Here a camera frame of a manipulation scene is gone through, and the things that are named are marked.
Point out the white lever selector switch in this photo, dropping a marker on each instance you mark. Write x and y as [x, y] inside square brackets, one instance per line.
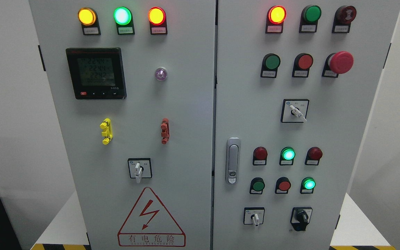
[139, 168]

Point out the orange red indicator light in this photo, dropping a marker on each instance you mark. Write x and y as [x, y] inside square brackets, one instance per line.
[157, 21]

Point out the green lit indicator light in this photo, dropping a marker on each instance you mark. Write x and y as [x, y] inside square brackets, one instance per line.
[124, 21]

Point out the red terminal clip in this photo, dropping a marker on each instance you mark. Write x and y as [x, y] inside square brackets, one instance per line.
[165, 133]

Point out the small clear lamp bulb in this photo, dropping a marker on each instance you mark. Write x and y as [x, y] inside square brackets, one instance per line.
[161, 74]

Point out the dark red indicator left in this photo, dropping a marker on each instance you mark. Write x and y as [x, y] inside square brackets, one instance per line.
[260, 156]

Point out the dark red indicator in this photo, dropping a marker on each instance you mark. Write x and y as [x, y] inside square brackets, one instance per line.
[260, 156]
[313, 156]

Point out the grey left cabinet door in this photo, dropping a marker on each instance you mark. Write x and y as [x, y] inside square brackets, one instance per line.
[181, 168]

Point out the grey cabinet door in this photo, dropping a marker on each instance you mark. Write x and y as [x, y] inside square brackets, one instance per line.
[296, 81]
[181, 168]

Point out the green lit indicator middle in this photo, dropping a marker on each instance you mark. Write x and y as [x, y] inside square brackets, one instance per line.
[287, 156]

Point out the yellow terminal clip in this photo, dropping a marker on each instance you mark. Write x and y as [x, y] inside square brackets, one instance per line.
[106, 131]

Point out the green push button second row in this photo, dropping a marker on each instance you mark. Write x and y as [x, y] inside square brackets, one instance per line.
[270, 65]

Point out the red push button lower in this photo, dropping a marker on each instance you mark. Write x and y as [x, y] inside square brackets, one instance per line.
[283, 185]

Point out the grey right cabinet door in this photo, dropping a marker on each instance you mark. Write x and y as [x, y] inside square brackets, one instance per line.
[296, 81]

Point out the red electric danger warning sticker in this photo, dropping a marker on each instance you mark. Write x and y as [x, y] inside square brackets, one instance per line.
[150, 224]

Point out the black digital power meter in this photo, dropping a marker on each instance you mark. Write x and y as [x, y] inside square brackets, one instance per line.
[97, 73]

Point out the dark red indicator right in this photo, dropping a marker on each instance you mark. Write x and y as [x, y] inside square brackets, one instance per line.
[313, 156]

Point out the red push button second row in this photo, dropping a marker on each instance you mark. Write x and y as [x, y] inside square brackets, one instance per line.
[302, 64]

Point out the green lit push button lower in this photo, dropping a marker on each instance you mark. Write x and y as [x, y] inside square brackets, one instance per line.
[307, 185]

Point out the red lit indicator right door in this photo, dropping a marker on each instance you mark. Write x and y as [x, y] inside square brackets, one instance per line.
[275, 19]

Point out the red emergency stop mushroom button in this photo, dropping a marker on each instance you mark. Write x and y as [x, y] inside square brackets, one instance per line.
[337, 63]

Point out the yellow indicator light top left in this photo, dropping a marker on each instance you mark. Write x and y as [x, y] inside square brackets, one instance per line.
[89, 21]

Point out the green push button top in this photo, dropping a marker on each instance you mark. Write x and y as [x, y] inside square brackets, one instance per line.
[309, 19]

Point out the dark red buzzer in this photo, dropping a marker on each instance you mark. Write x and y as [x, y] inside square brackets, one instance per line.
[344, 15]

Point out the silver cabinet door handle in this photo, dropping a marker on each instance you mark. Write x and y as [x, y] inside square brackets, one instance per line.
[232, 160]

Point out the white lever switch right door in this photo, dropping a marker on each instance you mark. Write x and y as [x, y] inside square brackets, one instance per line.
[294, 110]

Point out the small white lever switch bottom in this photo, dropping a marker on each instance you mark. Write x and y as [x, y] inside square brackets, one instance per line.
[253, 216]

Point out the black rotary knob switch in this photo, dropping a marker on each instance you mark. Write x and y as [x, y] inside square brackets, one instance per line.
[300, 218]

